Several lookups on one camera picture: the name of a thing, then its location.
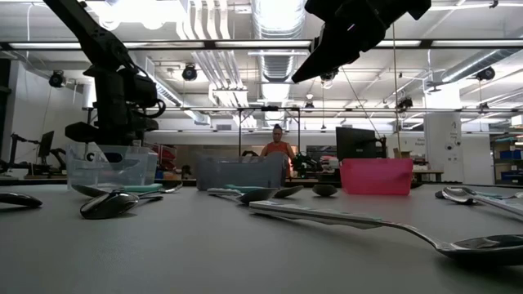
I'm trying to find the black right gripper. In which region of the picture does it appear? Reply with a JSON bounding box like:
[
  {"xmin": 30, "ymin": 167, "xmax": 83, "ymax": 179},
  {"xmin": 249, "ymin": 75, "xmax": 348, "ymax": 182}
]
[{"xmin": 291, "ymin": 0, "xmax": 432, "ymax": 82}]

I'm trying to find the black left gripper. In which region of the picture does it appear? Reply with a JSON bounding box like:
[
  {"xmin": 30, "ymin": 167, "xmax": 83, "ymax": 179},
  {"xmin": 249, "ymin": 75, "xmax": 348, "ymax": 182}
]
[{"xmin": 64, "ymin": 67, "xmax": 161, "ymax": 147}]

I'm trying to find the teal white patterned handle spoon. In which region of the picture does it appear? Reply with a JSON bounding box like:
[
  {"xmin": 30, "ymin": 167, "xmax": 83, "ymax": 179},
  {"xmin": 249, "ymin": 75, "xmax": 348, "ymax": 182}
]
[
  {"xmin": 248, "ymin": 199, "xmax": 523, "ymax": 267},
  {"xmin": 206, "ymin": 186, "xmax": 279, "ymax": 206},
  {"xmin": 311, "ymin": 184, "xmax": 339, "ymax": 198},
  {"xmin": 440, "ymin": 185, "xmax": 523, "ymax": 222}
]

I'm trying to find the clear plastic container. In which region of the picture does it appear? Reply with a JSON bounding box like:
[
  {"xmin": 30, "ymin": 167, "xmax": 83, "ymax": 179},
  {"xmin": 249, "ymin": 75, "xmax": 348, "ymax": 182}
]
[{"xmin": 65, "ymin": 142, "xmax": 159, "ymax": 193}]

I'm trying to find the black ceiling spotlight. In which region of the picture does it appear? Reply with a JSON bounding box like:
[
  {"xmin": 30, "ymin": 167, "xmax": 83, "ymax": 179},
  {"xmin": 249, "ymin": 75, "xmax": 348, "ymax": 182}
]
[
  {"xmin": 48, "ymin": 69, "xmax": 66, "ymax": 89},
  {"xmin": 181, "ymin": 63, "xmax": 199, "ymax": 82},
  {"xmin": 476, "ymin": 65, "xmax": 496, "ymax": 82}
]

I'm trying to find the black monitor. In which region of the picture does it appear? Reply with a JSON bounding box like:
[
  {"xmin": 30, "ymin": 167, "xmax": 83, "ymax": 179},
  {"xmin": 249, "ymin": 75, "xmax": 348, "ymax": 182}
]
[
  {"xmin": 37, "ymin": 130, "xmax": 56, "ymax": 160},
  {"xmin": 335, "ymin": 126, "xmax": 378, "ymax": 161}
]

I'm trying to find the person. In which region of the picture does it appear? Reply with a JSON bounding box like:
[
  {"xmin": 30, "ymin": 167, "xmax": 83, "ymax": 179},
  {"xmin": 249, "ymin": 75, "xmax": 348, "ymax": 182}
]
[{"xmin": 259, "ymin": 123, "xmax": 297, "ymax": 177}]

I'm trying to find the dark grey translucent container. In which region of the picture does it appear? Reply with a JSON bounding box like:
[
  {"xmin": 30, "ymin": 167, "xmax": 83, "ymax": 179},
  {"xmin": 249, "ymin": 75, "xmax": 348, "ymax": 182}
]
[{"xmin": 194, "ymin": 152, "xmax": 289, "ymax": 192}]

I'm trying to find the red plastic container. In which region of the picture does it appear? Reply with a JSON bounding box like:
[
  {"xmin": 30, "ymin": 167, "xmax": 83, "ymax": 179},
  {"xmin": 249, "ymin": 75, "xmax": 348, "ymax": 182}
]
[{"xmin": 339, "ymin": 158, "xmax": 414, "ymax": 197}]

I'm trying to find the white pillar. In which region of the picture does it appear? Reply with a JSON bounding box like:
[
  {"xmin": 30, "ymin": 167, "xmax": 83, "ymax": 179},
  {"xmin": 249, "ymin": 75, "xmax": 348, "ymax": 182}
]
[{"xmin": 423, "ymin": 87, "xmax": 465, "ymax": 184}]

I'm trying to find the shelf with blue bins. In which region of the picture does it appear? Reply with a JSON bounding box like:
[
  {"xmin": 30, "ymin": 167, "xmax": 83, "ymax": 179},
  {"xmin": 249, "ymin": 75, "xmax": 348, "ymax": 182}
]
[{"xmin": 489, "ymin": 132, "xmax": 523, "ymax": 185}]

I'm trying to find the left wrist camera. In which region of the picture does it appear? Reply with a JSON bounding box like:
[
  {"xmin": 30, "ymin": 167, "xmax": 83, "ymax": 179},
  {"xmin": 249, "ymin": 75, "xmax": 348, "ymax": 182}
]
[{"xmin": 129, "ymin": 73, "xmax": 167, "ymax": 120}]

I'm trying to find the silver ceiling duct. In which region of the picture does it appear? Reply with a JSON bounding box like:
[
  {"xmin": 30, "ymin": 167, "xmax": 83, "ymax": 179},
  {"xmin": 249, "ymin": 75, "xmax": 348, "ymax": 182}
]
[{"xmin": 251, "ymin": 0, "xmax": 307, "ymax": 123}]

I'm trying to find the black overhead frame bar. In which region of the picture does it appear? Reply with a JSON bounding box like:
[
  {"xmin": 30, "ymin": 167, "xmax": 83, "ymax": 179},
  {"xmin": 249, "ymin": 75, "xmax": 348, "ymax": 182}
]
[{"xmin": 0, "ymin": 38, "xmax": 523, "ymax": 52}]

